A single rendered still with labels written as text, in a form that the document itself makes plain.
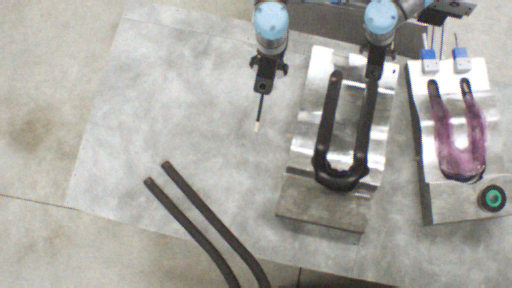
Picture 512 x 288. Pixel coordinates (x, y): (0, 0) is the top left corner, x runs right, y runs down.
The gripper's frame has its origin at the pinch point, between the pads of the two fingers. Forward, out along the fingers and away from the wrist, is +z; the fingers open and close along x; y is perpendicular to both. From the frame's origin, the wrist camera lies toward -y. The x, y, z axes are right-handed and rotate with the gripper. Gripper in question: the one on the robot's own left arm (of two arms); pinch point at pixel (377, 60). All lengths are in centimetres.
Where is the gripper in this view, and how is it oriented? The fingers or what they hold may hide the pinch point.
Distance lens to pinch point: 166.7
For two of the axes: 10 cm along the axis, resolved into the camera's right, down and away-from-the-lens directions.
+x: -9.6, -1.9, 2.0
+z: 1.7, 1.6, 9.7
